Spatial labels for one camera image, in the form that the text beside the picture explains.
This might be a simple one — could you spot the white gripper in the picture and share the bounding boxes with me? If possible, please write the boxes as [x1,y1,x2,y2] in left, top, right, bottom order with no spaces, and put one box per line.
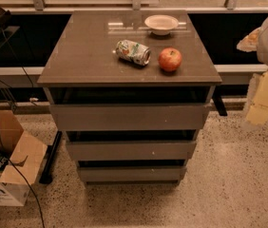
[237,28,268,131]

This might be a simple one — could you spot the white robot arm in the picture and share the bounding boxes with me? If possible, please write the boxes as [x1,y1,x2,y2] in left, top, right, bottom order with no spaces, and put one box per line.
[237,17,268,127]

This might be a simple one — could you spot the grey drawer cabinet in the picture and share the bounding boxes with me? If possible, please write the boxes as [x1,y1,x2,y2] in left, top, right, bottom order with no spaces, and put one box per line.
[37,9,222,186]

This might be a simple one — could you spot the grey top drawer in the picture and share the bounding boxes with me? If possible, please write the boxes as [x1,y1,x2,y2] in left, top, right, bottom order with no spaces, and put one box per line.
[49,104,210,131]

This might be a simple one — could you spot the open cardboard box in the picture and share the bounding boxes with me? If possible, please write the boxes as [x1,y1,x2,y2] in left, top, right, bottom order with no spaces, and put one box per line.
[0,110,48,206]

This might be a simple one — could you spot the black table leg right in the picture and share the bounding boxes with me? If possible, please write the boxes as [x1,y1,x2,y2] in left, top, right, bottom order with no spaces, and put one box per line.
[212,86,227,117]

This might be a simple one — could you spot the black table leg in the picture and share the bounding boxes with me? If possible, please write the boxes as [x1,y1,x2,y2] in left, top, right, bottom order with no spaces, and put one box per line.
[212,86,227,117]
[39,131,62,184]

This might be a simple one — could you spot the red apple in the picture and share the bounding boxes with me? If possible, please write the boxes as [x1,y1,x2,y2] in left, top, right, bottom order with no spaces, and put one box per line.
[158,47,182,72]

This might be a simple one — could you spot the white bowl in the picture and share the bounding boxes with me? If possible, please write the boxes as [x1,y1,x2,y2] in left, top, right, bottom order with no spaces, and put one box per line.
[144,15,179,35]

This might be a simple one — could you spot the crushed green soda can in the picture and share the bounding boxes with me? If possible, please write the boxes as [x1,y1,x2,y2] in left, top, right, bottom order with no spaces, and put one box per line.
[115,40,151,67]

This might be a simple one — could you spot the black table leg left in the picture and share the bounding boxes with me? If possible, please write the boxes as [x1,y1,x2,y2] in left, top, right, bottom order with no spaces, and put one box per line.
[39,131,62,184]

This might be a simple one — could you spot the black floor cable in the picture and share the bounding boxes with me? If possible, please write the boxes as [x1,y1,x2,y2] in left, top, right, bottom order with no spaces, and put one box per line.
[0,69,47,228]

